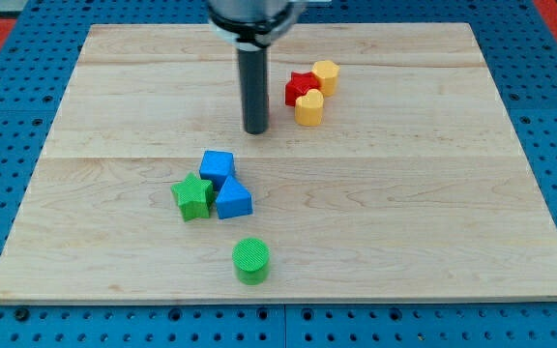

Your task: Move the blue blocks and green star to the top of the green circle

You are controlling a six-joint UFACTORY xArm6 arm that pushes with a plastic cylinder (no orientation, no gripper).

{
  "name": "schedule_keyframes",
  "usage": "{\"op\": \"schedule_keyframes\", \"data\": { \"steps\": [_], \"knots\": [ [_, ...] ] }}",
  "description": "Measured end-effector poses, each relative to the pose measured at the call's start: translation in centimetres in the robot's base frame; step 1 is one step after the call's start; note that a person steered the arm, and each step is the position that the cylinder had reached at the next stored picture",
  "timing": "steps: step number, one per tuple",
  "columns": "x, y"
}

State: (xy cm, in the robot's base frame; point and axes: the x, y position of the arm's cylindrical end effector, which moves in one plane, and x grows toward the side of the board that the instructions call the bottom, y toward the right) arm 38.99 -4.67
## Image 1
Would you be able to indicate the wooden board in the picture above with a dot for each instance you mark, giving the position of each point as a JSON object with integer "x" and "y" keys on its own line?
{"x": 413, "y": 189}

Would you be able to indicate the yellow hexagon block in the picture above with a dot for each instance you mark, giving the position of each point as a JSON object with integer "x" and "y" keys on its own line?
{"x": 326, "y": 73}

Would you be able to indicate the blue triangle block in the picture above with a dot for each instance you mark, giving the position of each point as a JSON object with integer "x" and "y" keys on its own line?
{"x": 234, "y": 200}

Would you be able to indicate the green star block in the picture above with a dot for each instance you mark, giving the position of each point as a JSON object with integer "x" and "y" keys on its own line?
{"x": 194, "y": 197}

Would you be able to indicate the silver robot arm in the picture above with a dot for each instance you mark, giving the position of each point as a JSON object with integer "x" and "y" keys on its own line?
{"x": 252, "y": 26}

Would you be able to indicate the green cylinder block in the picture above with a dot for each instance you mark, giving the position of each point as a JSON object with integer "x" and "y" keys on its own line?
{"x": 251, "y": 260}

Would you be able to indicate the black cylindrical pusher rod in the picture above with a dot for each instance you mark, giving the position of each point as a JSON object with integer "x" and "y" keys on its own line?
{"x": 253, "y": 78}

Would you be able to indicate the red star block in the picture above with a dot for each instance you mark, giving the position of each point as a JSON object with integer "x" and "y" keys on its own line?
{"x": 298, "y": 85}

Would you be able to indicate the blue cube block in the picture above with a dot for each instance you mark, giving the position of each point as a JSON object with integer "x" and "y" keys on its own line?
{"x": 217, "y": 166}

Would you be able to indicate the yellow heart block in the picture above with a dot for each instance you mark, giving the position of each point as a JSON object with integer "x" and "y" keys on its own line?
{"x": 309, "y": 108}

